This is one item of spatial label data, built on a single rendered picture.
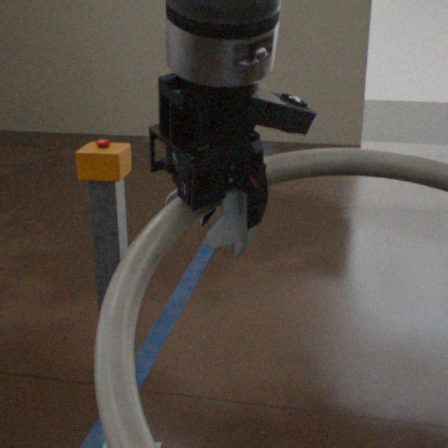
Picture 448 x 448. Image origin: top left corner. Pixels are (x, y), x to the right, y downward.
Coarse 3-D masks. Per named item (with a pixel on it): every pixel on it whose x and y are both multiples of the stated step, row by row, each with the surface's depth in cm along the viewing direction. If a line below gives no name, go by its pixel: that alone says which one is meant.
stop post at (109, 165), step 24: (120, 144) 165; (96, 168) 158; (120, 168) 158; (96, 192) 163; (120, 192) 166; (96, 216) 165; (120, 216) 167; (96, 240) 168; (120, 240) 168; (96, 264) 170
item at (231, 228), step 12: (228, 192) 57; (240, 192) 57; (228, 204) 57; (240, 204) 58; (228, 216) 58; (240, 216) 59; (216, 228) 58; (228, 228) 59; (240, 228) 60; (252, 228) 60; (216, 240) 58; (228, 240) 60; (240, 240) 61; (240, 252) 63
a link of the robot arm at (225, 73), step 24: (168, 24) 46; (168, 48) 48; (192, 48) 45; (216, 48) 44; (240, 48) 45; (264, 48) 46; (192, 72) 46; (216, 72) 46; (240, 72) 46; (264, 72) 48
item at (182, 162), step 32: (160, 96) 50; (192, 96) 48; (224, 96) 48; (160, 128) 52; (192, 128) 52; (224, 128) 53; (160, 160) 57; (192, 160) 51; (224, 160) 52; (192, 192) 52; (224, 192) 55
